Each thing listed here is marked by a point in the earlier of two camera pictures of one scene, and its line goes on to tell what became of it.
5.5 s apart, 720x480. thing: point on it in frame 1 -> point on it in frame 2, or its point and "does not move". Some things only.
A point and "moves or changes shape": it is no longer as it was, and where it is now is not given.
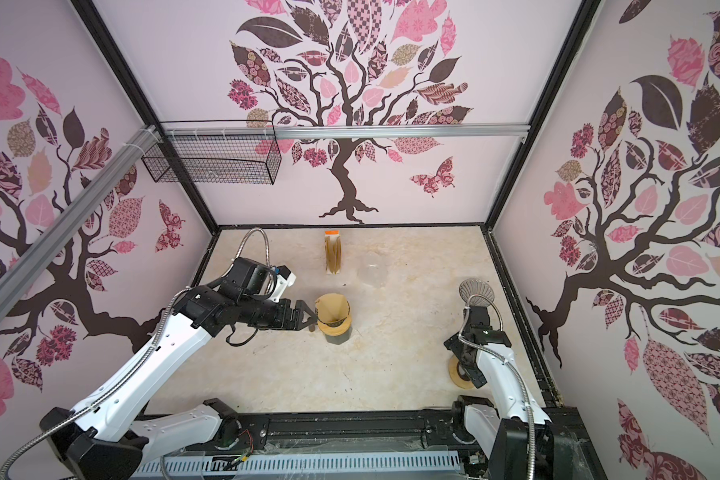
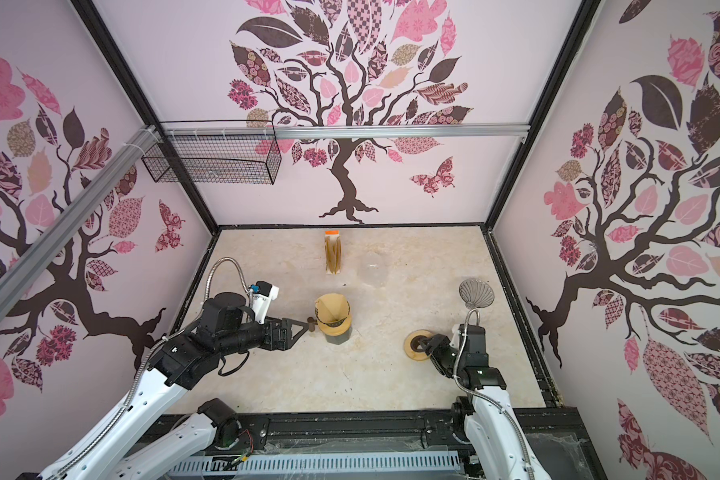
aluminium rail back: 403,131 does not move
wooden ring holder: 455,374 moves or changes shape
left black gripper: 283,322 -> 271,325
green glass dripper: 335,323 does not move
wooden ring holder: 335,331 does not move
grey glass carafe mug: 337,340 does not move
